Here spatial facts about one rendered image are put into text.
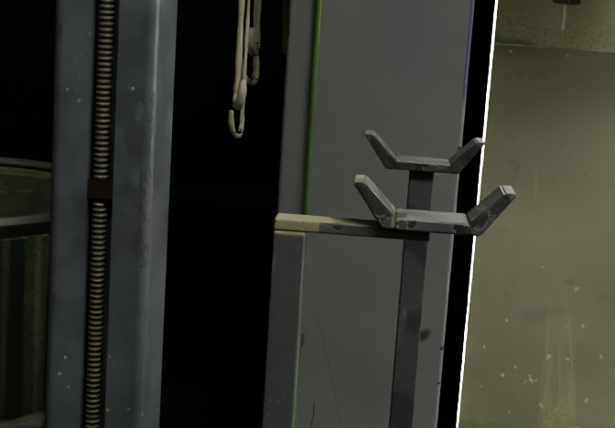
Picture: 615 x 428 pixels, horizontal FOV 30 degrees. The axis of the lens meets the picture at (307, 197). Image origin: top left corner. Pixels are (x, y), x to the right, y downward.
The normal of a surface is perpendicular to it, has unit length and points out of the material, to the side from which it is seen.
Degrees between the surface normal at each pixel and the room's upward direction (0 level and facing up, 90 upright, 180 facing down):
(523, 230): 57
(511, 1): 90
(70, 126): 90
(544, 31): 90
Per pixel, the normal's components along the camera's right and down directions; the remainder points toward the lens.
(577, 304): -0.03, -0.39
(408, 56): -0.07, 0.17
